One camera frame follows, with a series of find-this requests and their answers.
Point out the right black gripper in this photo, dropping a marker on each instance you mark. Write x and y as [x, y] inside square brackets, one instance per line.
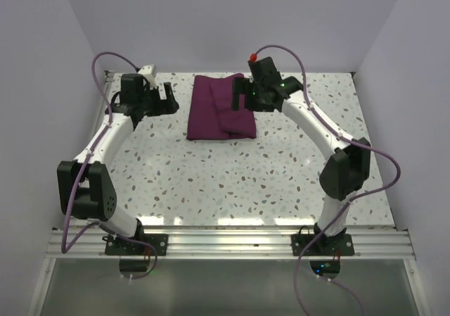
[243, 86]

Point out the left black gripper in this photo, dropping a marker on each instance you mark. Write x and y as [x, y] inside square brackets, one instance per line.
[164, 107]

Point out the purple surgical cloth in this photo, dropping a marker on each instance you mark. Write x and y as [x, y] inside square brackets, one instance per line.
[211, 117]

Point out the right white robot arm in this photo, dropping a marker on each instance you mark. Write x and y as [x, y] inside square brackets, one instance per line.
[347, 160]

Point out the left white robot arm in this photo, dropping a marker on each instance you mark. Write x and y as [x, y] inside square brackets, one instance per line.
[86, 189]

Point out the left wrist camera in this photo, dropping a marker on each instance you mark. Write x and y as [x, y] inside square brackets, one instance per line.
[149, 72]

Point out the aluminium left rail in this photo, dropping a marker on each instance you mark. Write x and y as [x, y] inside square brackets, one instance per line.
[98, 124]

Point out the aluminium rail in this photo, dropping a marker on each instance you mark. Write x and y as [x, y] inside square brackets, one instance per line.
[98, 124]
[239, 243]

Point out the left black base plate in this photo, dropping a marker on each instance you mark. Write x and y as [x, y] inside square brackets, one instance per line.
[156, 244]

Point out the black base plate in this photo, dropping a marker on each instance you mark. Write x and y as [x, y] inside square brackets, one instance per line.
[156, 244]
[326, 246]

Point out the aluminium front rail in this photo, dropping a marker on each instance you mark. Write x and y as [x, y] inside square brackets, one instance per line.
[239, 243]

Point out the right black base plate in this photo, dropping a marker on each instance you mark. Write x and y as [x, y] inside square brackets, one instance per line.
[326, 246]

